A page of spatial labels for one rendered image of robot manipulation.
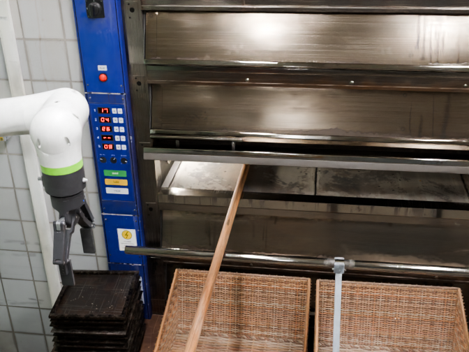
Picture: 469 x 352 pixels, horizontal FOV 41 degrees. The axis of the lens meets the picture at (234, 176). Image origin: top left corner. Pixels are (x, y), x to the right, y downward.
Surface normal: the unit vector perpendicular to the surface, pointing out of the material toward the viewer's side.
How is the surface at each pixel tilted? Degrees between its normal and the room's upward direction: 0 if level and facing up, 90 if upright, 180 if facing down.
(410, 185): 0
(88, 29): 90
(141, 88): 90
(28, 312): 90
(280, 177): 0
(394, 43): 70
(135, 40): 90
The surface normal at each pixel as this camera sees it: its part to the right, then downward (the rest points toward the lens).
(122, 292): -0.02, -0.89
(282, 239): -0.14, 0.12
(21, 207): -0.14, 0.46
